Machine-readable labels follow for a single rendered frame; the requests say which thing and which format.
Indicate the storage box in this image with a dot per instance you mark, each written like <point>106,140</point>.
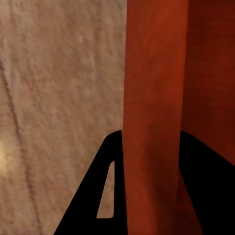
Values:
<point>179,77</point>

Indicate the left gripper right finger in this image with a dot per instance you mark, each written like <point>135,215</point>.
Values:
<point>210,182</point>

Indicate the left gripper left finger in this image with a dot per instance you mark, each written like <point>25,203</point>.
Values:
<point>80,217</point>

